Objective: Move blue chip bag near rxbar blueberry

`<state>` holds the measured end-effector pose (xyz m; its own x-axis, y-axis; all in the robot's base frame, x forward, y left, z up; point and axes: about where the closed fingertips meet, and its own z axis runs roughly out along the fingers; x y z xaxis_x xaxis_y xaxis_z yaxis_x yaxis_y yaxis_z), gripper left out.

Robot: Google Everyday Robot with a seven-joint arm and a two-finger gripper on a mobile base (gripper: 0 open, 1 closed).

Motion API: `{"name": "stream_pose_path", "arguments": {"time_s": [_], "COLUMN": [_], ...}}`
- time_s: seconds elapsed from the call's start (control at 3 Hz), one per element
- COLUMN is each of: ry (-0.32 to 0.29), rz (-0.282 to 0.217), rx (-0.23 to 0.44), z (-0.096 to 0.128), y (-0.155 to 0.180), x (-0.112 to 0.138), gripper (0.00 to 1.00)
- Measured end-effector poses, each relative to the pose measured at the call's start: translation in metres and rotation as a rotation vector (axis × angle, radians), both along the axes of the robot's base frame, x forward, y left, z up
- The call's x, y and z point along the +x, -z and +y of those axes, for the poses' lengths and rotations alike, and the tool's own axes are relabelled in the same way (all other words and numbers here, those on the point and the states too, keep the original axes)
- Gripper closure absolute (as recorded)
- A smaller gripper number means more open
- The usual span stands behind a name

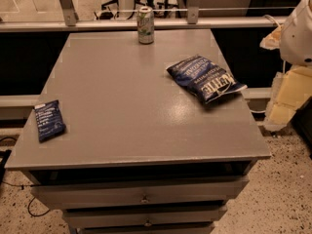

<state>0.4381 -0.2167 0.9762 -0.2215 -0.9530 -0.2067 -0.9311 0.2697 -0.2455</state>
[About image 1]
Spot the green white soda can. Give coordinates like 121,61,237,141
136,6,154,44

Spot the grey metal railing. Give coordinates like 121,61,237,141
0,0,300,32

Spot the grey drawer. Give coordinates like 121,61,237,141
63,205,227,228
31,175,249,210
79,222,215,234

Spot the blue rxbar blueberry wrapper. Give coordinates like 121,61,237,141
34,100,66,142

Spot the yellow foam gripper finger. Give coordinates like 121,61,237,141
259,25,283,50
263,65,312,132

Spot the top grey drawer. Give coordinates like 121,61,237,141
31,175,249,210

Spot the blue kettle chip bag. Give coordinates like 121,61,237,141
167,55,247,104

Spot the black floor cable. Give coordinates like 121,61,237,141
0,136,52,218

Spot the bottom grey drawer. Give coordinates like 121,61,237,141
79,222,215,234

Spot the middle grey drawer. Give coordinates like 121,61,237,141
63,205,227,228

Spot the grey drawer cabinet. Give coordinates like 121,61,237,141
4,28,272,234

